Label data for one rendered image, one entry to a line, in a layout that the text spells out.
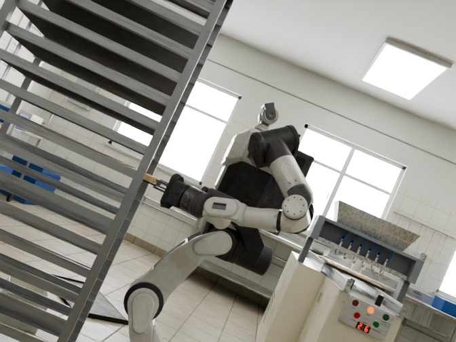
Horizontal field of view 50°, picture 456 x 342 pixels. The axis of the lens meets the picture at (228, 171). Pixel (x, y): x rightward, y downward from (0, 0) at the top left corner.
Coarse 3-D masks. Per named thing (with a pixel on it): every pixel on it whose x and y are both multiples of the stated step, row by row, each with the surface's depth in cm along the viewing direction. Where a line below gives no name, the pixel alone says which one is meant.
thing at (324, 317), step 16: (320, 288) 313; (336, 288) 261; (352, 288) 299; (320, 304) 286; (336, 304) 249; (320, 320) 263; (336, 320) 248; (400, 320) 245; (304, 336) 294; (320, 336) 248; (336, 336) 247; (352, 336) 246; (368, 336) 245
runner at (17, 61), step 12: (0, 48) 161; (12, 60) 161; (24, 60) 162; (36, 72) 162; (48, 72) 162; (60, 84) 163; (72, 84) 163; (84, 96) 163; (96, 96) 164; (108, 108) 165; (120, 108) 164; (144, 120) 165; (156, 120) 165
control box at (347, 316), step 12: (348, 300) 245; (360, 300) 245; (348, 312) 244; (360, 312) 244; (384, 312) 243; (348, 324) 244; (360, 324) 243; (372, 324) 243; (384, 324) 242; (384, 336) 242
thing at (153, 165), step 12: (228, 12) 211; (216, 36) 210; (204, 48) 210; (180, 108) 208; (168, 132) 208; (144, 192) 206; (132, 204) 206; (120, 228) 205; (108, 264) 204; (96, 288) 204; (84, 312) 203
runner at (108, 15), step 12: (72, 0) 163; (84, 0) 164; (96, 12) 164; (108, 12) 164; (120, 24) 165; (132, 24) 165; (144, 36) 166; (156, 36) 166; (168, 48) 167; (180, 48) 167
